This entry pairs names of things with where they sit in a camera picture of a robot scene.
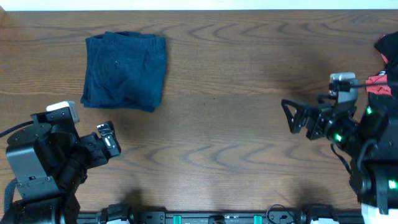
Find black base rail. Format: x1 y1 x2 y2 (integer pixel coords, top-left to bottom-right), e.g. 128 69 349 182
77 202 364 224

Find black garment in pile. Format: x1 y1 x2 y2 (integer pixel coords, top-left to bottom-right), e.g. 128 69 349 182
374 32 397 86

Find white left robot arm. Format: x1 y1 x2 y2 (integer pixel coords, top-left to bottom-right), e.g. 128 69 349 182
1 121 121 223

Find dark blue shorts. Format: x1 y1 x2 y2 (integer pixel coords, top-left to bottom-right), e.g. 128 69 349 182
80 31 167 112

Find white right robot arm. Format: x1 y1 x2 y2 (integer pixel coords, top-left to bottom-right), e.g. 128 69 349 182
281 93 397 223

